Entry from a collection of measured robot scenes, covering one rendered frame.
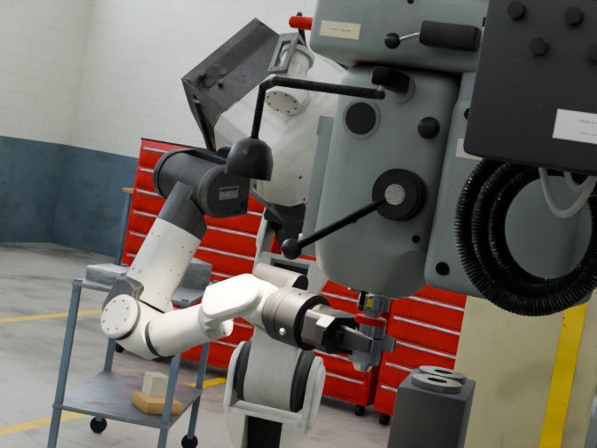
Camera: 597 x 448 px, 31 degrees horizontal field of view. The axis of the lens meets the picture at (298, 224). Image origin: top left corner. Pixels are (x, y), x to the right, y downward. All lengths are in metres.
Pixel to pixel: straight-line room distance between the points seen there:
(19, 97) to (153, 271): 10.63
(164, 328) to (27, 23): 10.73
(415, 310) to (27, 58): 7.21
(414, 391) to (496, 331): 1.45
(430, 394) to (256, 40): 0.74
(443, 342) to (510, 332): 2.98
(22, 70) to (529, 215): 11.24
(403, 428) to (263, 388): 0.48
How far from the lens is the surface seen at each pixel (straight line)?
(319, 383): 2.30
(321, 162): 1.59
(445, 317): 6.25
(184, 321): 1.78
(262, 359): 2.27
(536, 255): 1.39
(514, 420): 3.33
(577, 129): 1.13
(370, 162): 1.48
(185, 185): 1.90
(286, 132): 1.93
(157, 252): 1.88
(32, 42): 12.53
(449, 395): 1.89
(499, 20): 1.16
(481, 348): 3.32
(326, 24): 1.51
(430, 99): 1.46
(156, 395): 4.75
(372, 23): 1.48
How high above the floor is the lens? 1.48
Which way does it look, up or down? 3 degrees down
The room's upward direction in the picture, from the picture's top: 10 degrees clockwise
